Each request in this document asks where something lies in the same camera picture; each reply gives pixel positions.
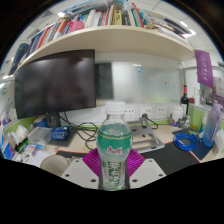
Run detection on green-labelled plastic drink bottle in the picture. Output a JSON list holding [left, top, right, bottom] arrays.
[[96, 101, 134, 192]]

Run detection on purple hanging banner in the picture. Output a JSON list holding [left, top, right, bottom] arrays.
[[194, 49, 215, 90]]

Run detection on coiled blue cable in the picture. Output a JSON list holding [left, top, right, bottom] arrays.
[[173, 133, 200, 152]]

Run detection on white wall socket row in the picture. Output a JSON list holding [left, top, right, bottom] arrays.
[[123, 105, 168, 122]]

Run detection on wooden shelf with books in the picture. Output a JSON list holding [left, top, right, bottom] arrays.
[[8, 0, 196, 76]]

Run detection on black computer monitor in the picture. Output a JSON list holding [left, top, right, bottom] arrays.
[[14, 49, 98, 130]]

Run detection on translucent purple water bottle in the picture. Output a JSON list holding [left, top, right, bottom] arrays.
[[202, 101, 223, 149]]

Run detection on black monitor cables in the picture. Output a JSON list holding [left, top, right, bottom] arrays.
[[59, 113, 100, 151]]

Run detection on small blue box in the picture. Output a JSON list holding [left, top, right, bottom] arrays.
[[50, 125, 71, 142]]

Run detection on grey metal laptop stand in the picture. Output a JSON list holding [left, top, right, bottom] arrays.
[[128, 116, 166, 155]]

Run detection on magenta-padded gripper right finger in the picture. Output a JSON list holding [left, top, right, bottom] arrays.
[[126, 148, 167, 190]]

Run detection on ceiling light panels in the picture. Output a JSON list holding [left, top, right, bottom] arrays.
[[178, 19, 199, 39]]

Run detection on frosted glass partition panel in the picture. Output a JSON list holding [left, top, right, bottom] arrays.
[[111, 61, 184, 105]]

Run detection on dark wine bottle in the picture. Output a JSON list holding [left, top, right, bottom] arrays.
[[180, 84, 190, 116]]

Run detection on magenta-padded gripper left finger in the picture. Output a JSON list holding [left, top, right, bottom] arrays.
[[60, 148, 102, 190]]

